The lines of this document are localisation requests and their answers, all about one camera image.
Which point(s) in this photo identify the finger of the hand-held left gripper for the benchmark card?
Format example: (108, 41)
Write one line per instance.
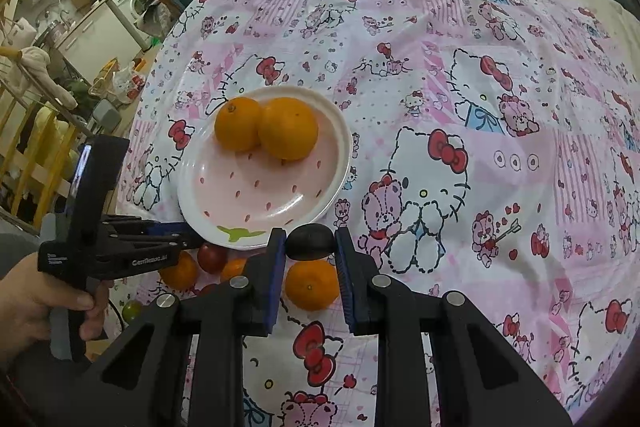
(165, 230)
(190, 243)

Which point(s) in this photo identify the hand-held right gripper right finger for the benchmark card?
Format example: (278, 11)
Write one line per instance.
(344, 277)

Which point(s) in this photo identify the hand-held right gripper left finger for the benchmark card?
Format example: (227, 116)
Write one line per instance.
(278, 277)

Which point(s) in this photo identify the red tomato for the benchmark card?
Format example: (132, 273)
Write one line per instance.
(212, 257)

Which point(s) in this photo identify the small mandarin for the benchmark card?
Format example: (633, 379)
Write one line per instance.
(312, 286)
(232, 270)
(179, 271)

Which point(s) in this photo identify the dark grape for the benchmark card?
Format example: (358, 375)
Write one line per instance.
(310, 243)

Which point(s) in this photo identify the white pink strawberry plate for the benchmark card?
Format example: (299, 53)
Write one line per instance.
(280, 192)

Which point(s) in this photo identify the green tomato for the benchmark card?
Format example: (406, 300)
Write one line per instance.
(132, 310)

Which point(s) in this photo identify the person's left hand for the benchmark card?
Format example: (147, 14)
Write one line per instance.
(30, 302)

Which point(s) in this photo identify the yellow wooden rack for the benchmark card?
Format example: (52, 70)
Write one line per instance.
(30, 147)

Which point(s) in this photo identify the white plastic bag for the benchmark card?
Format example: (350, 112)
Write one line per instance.
(125, 82)

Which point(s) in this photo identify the large orange with stem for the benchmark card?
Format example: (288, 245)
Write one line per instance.
(237, 124)

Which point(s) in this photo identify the large smooth orange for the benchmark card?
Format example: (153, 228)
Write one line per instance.
(288, 128)

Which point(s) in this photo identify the pink cartoon printed blanket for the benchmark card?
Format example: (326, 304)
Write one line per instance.
(450, 132)

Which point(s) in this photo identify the white washing machine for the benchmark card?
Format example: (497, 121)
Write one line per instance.
(131, 4)

